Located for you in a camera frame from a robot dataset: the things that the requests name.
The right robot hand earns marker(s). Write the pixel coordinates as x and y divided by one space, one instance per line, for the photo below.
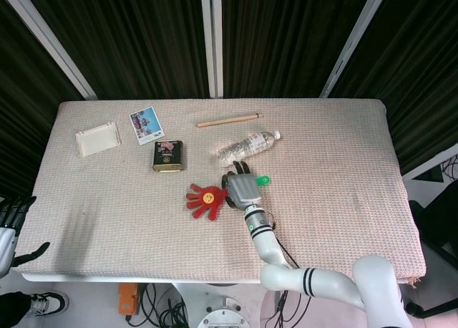
245 190

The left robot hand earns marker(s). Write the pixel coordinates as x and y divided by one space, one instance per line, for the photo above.
5 245

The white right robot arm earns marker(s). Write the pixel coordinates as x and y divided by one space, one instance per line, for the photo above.
268 243

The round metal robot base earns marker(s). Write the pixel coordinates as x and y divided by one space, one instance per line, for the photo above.
223 315

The clear plastic water bottle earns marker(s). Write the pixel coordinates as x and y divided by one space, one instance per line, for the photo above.
247 146

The wooden stick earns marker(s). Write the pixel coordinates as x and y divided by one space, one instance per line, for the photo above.
229 120

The black white sneaker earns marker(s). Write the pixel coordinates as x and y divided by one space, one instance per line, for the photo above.
50 303

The black gold meat tin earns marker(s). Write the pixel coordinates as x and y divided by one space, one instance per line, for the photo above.
168 158

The beige waffle tablecloth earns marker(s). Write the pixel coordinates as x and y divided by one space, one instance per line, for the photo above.
143 227

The photo card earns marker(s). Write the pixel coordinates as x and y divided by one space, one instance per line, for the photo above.
146 125

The orange box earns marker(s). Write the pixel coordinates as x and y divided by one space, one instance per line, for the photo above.
128 299

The white plastic tray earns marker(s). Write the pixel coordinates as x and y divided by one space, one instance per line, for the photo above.
97 140

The black curtain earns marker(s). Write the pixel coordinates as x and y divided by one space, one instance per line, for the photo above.
143 38

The white frame post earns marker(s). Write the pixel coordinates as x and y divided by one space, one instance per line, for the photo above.
50 41
354 41
212 38

